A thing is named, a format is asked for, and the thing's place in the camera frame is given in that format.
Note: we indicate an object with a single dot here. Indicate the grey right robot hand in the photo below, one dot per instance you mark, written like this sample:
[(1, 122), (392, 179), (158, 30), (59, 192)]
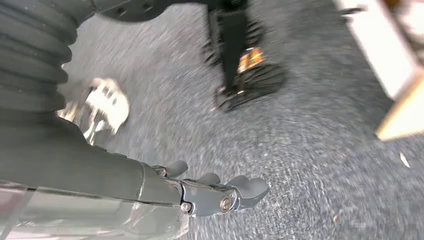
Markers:
[(82, 175)]

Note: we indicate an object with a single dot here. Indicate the pale metal robot part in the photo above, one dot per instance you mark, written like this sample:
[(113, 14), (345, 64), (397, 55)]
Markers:
[(109, 102)]

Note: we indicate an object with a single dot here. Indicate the black robot leg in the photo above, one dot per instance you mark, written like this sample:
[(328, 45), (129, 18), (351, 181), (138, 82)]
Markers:
[(232, 39)]

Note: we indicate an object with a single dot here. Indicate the light wooden desk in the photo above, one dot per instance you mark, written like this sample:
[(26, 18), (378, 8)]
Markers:
[(374, 43)]

